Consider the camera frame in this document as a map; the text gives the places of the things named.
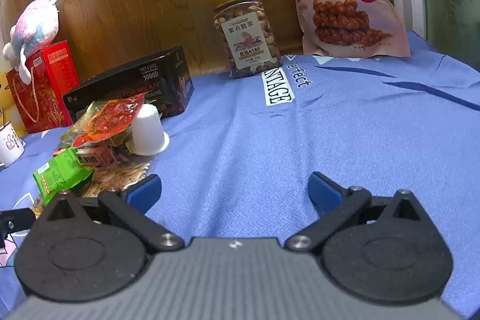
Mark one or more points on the red snack packet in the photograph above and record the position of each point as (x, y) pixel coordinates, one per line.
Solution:
(108, 117)

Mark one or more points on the wooden board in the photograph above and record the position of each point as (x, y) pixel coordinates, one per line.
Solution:
(131, 5)

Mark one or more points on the clear nut jar gold lid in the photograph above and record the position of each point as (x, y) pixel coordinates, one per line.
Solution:
(243, 39)

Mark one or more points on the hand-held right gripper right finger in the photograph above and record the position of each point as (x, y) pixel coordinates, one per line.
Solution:
(324, 188)

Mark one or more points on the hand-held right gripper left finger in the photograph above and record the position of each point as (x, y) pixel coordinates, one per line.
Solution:
(144, 190)

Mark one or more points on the white enamel mug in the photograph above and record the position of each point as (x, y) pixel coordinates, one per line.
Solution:
(11, 149)

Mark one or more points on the frosted glass door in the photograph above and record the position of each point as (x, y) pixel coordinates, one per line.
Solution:
(450, 5)

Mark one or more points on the red gift bag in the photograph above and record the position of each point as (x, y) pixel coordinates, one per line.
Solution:
(48, 91)

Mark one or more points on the clear sunflower seed bag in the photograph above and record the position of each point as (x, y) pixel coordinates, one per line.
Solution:
(120, 173)

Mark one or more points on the blue printed cloth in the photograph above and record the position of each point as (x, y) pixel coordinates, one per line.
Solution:
(300, 125)

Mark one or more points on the black printed carton box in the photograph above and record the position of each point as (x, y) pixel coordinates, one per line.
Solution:
(150, 80)

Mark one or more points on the white plastic jelly cup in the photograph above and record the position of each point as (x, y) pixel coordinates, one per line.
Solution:
(146, 128)

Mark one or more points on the green snack packet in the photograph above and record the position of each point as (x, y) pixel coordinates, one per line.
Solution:
(60, 173)

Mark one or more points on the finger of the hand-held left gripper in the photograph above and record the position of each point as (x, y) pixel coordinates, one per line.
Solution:
(18, 217)

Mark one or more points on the small orange label packet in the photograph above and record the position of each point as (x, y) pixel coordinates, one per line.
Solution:
(93, 157)

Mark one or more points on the yellow plush toy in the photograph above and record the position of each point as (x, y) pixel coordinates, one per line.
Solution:
(4, 95)

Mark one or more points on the pink plush toy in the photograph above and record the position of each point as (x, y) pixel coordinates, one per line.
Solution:
(35, 24)

